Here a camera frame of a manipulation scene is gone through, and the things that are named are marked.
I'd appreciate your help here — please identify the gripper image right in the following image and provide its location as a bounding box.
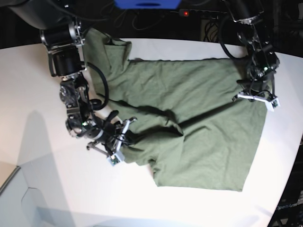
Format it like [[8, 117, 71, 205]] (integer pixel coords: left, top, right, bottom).
[[236, 73, 276, 99]]

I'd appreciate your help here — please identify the green t-shirt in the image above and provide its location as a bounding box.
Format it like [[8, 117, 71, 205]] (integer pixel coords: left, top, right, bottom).
[[84, 29, 267, 192]]

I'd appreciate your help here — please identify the black power strip red light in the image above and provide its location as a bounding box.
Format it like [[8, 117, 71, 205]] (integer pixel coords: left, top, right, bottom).
[[178, 9, 227, 19]]

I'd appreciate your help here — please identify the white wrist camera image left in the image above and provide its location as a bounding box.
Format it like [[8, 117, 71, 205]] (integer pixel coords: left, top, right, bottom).
[[107, 120, 131, 166]]

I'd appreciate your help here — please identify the blue box at top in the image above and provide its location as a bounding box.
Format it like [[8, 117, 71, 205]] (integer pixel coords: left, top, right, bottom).
[[114, 0, 181, 9]]

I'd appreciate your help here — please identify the black cable image right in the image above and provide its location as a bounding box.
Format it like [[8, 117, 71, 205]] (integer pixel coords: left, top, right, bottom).
[[218, 14, 248, 61]]

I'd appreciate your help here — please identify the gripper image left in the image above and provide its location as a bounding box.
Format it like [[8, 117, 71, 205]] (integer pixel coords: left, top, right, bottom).
[[84, 111, 137, 157]]

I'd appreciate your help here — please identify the grey panel at corner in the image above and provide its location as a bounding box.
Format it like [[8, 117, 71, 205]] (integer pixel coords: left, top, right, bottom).
[[0, 167, 44, 227]]

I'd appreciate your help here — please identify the black cable image left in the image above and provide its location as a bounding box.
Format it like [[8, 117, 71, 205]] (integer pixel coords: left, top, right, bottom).
[[85, 61, 119, 112]]

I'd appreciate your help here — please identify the black cable image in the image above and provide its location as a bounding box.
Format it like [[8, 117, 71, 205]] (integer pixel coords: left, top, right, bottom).
[[85, 61, 119, 112], [218, 14, 248, 61]]

